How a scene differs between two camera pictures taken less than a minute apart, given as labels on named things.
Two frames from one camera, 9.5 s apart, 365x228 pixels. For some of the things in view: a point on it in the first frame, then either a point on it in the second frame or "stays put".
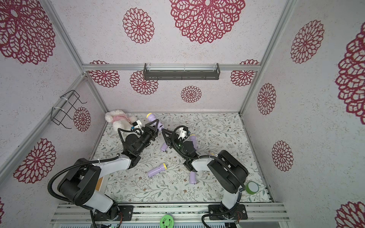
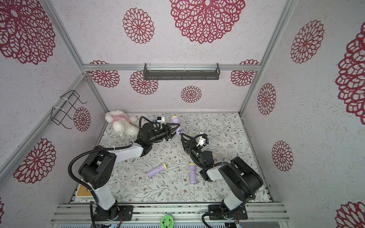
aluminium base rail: [183, 213] stays put
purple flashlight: [164, 147] → [176, 119]
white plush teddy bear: [120, 119] stays put
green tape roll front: [167, 221] stays put
